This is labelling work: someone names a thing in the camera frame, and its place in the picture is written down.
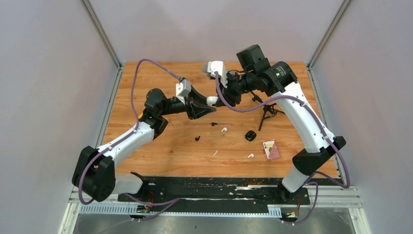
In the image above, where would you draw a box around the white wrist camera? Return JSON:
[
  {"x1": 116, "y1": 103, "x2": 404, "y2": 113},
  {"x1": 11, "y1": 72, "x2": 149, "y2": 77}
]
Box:
[
  {"x1": 208, "y1": 60, "x2": 227, "y2": 88},
  {"x1": 175, "y1": 79, "x2": 191, "y2": 104}
]

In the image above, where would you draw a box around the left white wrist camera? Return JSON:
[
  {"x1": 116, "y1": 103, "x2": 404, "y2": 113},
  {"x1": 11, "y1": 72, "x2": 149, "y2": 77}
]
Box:
[{"x1": 175, "y1": 79, "x2": 191, "y2": 104}]

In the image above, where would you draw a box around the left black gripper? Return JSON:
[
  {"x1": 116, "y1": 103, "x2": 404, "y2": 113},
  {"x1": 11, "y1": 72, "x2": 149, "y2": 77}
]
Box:
[{"x1": 160, "y1": 85, "x2": 217, "y2": 120}]

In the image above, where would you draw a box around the playing card box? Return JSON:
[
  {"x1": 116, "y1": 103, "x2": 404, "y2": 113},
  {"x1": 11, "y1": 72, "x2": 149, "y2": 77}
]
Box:
[{"x1": 262, "y1": 140, "x2": 281, "y2": 160}]

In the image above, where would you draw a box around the black earbud charging case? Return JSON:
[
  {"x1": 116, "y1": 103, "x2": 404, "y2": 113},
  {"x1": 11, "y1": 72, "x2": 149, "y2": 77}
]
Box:
[{"x1": 245, "y1": 130, "x2": 257, "y2": 141}]

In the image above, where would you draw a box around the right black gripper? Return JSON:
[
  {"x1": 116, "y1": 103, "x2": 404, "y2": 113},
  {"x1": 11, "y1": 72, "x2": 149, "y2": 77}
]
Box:
[{"x1": 215, "y1": 70, "x2": 256, "y2": 106}]

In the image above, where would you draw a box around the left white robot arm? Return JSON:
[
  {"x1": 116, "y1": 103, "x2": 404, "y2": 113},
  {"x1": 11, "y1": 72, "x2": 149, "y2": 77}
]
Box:
[{"x1": 72, "y1": 84, "x2": 218, "y2": 202}]

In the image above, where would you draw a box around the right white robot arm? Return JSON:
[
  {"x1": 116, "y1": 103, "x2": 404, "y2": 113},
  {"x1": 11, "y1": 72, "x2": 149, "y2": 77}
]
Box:
[{"x1": 202, "y1": 44, "x2": 346, "y2": 204}]

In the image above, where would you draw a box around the white earbud charging case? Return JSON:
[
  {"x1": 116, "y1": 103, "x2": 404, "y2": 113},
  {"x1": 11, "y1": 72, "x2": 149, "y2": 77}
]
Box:
[{"x1": 206, "y1": 96, "x2": 219, "y2": 106}]

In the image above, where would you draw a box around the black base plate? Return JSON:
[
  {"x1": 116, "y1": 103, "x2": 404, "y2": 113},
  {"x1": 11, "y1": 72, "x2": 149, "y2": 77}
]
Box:
[{"x1": 113, "y1": 175, "x2": 345, "y2": 215}]

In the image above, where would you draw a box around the grey microphone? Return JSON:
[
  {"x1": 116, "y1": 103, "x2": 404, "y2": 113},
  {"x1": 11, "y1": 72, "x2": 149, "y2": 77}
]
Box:
[{"x1": 202, "y1": 64, "x2": 209, "y2": 74}]

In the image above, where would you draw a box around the slotted cable duct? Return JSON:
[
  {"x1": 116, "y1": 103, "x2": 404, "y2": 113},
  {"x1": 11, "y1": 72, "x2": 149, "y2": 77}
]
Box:
[{"x1": 78, "y1": 204, "x2": 282, "y2": 218}]

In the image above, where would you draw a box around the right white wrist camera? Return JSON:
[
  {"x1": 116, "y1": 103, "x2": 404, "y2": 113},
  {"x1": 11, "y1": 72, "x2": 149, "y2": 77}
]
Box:
[{"x1": 208, "y1": 60, "x2": 227, "y2": 88}]

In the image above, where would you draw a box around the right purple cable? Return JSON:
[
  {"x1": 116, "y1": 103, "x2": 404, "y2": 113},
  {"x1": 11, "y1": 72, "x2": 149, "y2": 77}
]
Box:
[{"x1": 215, "y1": 71, "x2": 351, "y2": 226}]

